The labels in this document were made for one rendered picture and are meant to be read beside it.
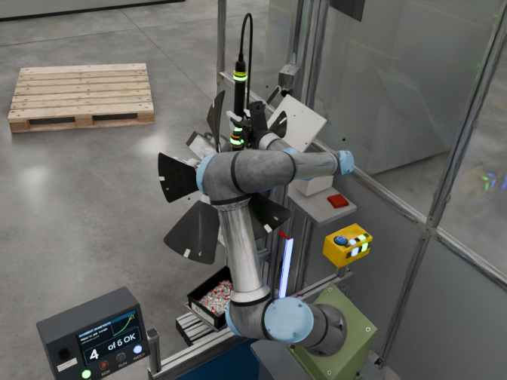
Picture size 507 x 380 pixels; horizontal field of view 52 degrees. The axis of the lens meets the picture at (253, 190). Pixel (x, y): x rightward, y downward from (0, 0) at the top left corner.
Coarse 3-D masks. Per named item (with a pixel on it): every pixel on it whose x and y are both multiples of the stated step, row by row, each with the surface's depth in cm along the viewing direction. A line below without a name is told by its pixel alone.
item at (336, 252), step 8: (336, 232) 200; (344, 232) 200; (352, 232) 200; (360, 232) 201; (328, 240) 197; (368, 240) 198; (328, 248) 198; (336, 248) 194; (344, 248) 193; (352, 248) 194; (368, 248) 202; (328, 256) 200; (336, 256) 195; (344, 256) 194; (352, 256) 198; (360, 256) 201; (336, 264) 197; (344, 264) 197
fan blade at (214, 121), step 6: (222, 96) 211; (216, 102) 216; (222, 102) 209; (210, 108) 223; (216, 108) 215; (216, 114) 213; (210, 120) 223; (216, 120) 213; (210, 126) 224; (216, 126) 212; (216, 132) 211; (216, 138) 212; (216, 144) 214; (216, 150) 214
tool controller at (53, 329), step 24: (120, 288) 151; (72, 312) 142; (96, 312) 141; (120, 312) 141; (48, 336) 134; (72, 336) 135; (96, 336) 139; (120, 336) 143; (144, 336) 148; (48, 360) 141; (72, 360) 137
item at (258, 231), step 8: (256, 192) 198; (256, 200) 195; (264, 200) 195; (248, 208) 191; (256, 208) 192; (264, 208) 192; (272, 208) 191; (280, 208) 191; (256, 216) 189; (264, 216) 189; (280, 216) 188; (288, 216) 188; (256, 224) 187; (264, 224) 187; (272, 224) 186; (280, 224) 186; (256, 232) 185; (264, 232) 185; (256, 240) 184
